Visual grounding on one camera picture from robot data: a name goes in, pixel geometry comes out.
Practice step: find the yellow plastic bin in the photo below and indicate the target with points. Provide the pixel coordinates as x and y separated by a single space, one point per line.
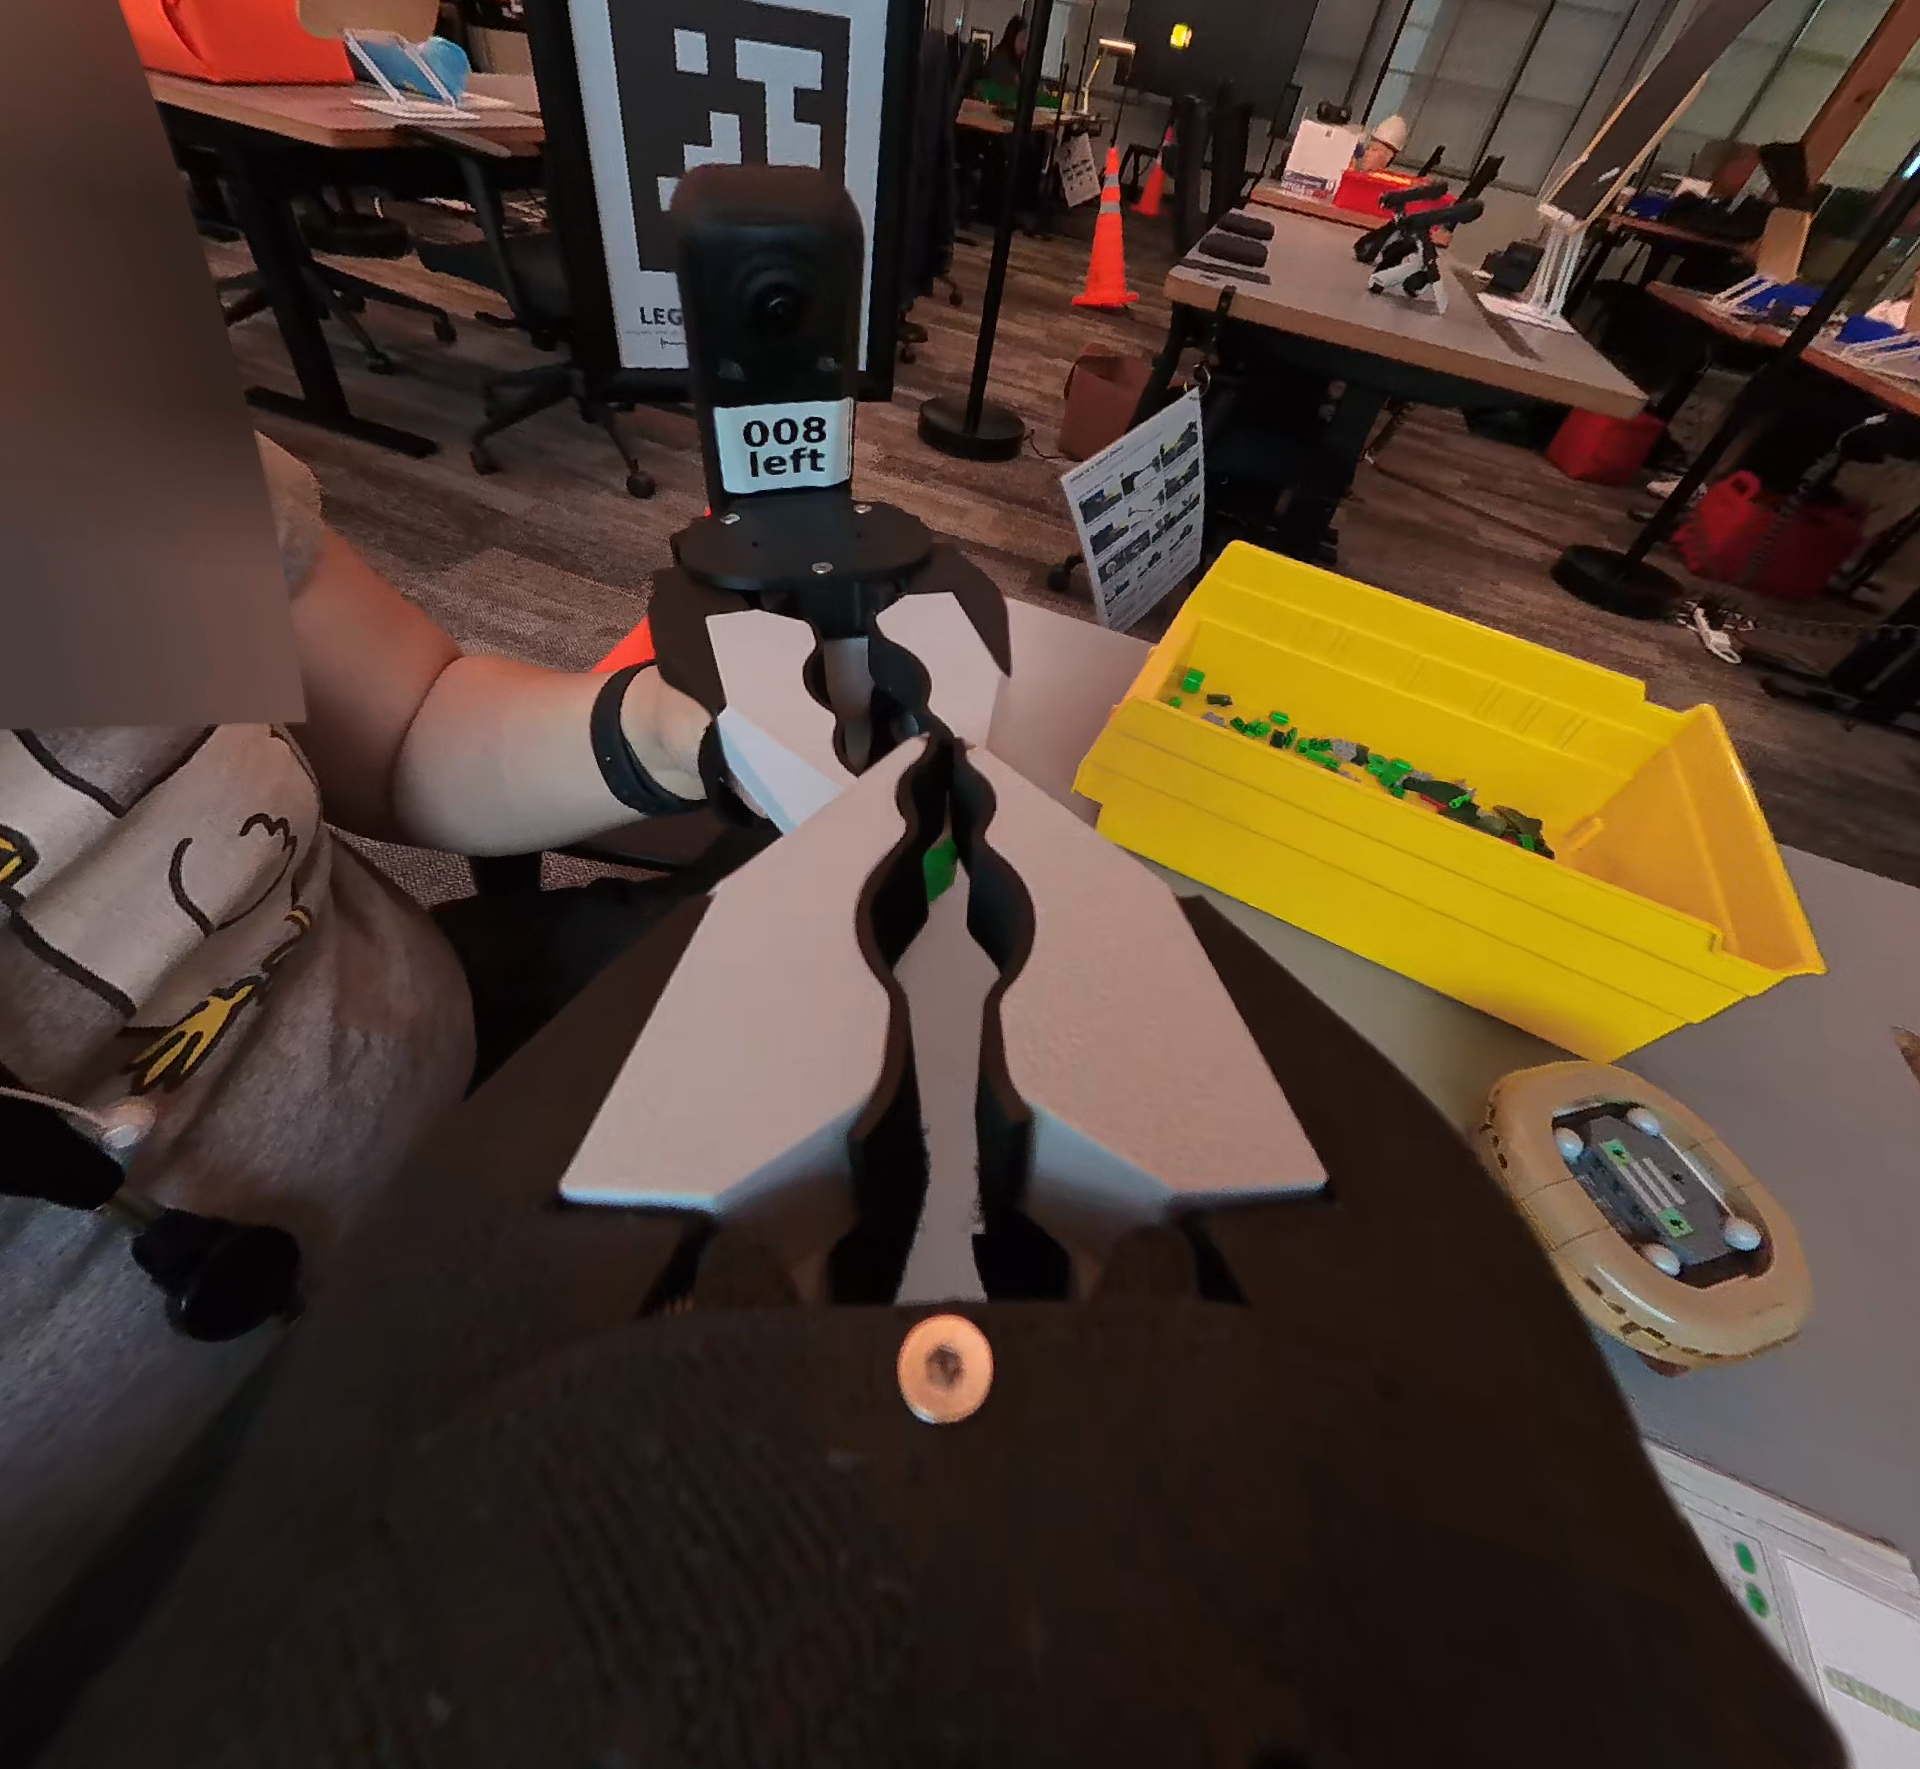
1426 900

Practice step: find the wooden side desk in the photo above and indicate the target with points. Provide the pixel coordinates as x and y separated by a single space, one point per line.
331 112

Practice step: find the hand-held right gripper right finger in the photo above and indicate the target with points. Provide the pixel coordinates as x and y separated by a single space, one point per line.
1156 1051

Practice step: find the spare black gripper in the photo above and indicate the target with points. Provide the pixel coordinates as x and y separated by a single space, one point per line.
1411 248

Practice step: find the orange traffic cone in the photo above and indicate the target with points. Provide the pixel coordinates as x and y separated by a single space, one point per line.
1108 248
1152 180
622 644

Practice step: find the black office chair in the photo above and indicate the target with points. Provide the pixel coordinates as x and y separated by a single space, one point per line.
524 345

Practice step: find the black framed marker sign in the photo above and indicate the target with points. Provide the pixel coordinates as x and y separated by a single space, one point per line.
721 74

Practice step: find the black monitor screen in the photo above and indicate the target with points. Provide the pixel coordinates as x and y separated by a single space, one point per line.
1223 30

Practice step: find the brick building instruction booklet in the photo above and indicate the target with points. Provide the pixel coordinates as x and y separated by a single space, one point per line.
1830 1618

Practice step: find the person's left forearm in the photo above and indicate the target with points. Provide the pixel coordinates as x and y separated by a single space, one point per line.
480 748

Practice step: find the person's left hand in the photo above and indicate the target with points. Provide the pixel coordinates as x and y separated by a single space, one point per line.
673 742

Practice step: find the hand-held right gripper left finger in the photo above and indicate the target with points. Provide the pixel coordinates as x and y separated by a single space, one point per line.
751 1051

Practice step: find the grey neighbouring desk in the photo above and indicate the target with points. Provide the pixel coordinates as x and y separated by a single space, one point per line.
1395 328

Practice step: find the white photo placard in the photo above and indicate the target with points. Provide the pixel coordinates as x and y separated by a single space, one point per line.
1141 525

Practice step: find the black wristband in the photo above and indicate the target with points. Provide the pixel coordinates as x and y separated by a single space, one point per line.
608 734

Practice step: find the grey cartoon print shirt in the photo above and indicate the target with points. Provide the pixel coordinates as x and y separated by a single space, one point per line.
224 931

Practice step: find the tan round brick-built pot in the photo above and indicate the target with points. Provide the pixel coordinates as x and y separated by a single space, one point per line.
1529 1124

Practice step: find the brown bag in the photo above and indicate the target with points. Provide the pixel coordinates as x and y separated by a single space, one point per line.
1103 404

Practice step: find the black pole stand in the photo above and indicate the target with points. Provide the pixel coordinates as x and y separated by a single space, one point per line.
1612 577
975 427

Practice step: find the red bag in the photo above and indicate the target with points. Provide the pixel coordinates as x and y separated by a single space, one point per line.
1755 533
1604 443

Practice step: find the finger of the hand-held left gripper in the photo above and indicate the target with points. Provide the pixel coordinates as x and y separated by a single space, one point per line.
764 682
952 668

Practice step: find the pile of small loose pieces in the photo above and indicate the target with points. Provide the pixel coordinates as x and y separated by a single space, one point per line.
1350 765

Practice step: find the green and olive brick assembly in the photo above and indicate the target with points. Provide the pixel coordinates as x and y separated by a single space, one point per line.
941 869

